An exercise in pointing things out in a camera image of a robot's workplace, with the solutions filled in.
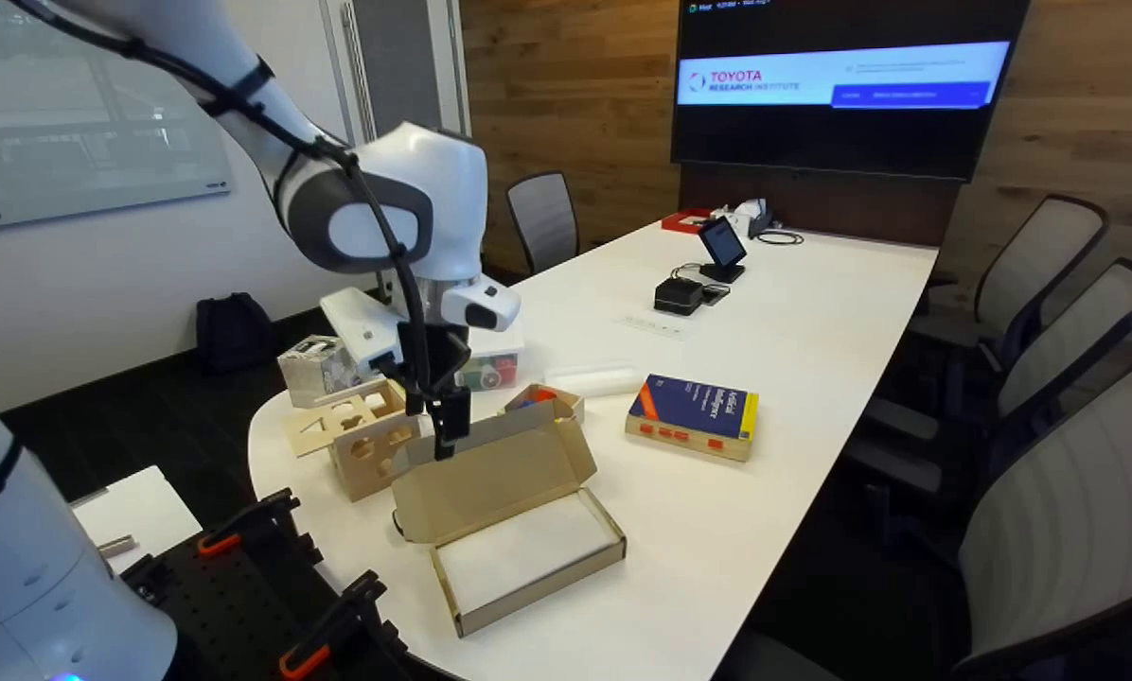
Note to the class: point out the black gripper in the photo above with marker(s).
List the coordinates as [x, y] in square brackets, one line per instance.
[423, 362]

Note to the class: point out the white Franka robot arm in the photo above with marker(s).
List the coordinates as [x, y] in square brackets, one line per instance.
[428, 189]

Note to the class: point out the open brown cardboard box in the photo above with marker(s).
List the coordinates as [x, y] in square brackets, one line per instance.
[494, 487]

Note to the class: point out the blue and orange book box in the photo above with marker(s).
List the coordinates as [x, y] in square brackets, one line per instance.
[695, 414]

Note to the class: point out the small black box device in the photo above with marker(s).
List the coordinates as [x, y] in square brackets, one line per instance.
[679, 295]

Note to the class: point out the red green small pack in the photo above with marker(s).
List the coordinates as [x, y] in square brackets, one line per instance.
[488, 373]

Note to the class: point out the wooden shape sorter lid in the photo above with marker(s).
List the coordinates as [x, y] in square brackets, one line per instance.
[339, 420]

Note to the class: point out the small white open container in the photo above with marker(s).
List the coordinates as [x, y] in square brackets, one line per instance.
[308, 373]

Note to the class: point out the grey mesh office chair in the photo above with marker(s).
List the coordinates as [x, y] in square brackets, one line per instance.
[541, 222]
[1031, 270]
[1069, 530]
[1069, 343]

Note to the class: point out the black clamp orange tip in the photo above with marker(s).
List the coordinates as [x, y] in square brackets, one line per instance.
[243, 527]
[332, 624]

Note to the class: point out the black bag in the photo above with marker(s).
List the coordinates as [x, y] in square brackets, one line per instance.
[231, 330]

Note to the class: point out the black perforated mounting board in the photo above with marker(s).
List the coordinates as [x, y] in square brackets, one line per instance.
[228, 607]

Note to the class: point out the red flat item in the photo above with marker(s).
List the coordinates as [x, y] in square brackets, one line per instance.
[684, 222]

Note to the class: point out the black tablet on stand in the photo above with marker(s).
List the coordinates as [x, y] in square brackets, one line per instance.
[722, 242]

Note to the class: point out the white low platform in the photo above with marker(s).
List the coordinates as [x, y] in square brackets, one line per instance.
[132, 513]

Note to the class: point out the glass whiteboard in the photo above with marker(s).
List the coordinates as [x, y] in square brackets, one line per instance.
[74, 139]

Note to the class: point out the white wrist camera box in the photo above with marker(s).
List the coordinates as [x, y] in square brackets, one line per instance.
[362, 325]

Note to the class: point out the grey door frame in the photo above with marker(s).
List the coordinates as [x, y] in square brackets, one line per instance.
[395, 58]

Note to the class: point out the wall mounted TV screen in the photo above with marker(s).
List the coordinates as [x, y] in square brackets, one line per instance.
[840, 82]

